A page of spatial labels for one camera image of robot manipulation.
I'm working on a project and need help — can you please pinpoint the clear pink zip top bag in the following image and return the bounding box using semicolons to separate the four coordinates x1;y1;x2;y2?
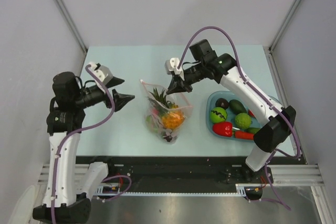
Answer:
140;80;193;144

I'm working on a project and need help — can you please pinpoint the pineapple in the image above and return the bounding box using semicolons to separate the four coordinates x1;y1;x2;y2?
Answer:
148;88;185;130

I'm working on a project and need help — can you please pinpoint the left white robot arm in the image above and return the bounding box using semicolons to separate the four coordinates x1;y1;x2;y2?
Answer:
33;67;135;223

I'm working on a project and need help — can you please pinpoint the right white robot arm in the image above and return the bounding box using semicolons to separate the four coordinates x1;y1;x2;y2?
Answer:
165;39;296;183

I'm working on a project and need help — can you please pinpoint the blue plastic tray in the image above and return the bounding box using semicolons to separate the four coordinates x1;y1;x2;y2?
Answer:
206;91;281;144

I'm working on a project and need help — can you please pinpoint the dark avocado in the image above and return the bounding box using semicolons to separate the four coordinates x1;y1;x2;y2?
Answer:
215;98;229;110

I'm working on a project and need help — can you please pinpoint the green melon with black stripe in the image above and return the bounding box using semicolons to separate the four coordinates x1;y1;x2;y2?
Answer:
209;107;227;124

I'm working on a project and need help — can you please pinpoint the green avocado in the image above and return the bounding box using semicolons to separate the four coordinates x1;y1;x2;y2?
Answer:
229;99;247;115

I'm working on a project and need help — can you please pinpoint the red bell pepper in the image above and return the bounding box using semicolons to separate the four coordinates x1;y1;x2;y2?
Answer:
212;122;233;137

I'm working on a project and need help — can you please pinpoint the green custard apple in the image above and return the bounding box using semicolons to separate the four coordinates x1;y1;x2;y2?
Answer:
234;113;252;130

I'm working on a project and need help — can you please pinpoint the red chili pepper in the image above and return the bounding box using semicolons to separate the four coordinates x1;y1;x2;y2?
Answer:
234;131;254;141

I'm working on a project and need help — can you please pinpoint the mango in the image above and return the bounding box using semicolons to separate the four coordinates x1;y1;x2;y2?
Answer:
245;127;260;134

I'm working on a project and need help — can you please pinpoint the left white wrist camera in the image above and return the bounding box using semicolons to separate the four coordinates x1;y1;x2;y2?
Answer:
88;62;113;91

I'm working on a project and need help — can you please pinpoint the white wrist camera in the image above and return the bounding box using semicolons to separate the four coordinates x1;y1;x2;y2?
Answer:
88;62;113;91
165;58;184;77

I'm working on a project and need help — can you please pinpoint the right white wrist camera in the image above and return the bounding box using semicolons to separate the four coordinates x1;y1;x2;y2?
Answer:
165;58;184;77

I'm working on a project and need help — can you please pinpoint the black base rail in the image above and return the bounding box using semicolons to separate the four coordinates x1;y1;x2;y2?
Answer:
76;155;307;193

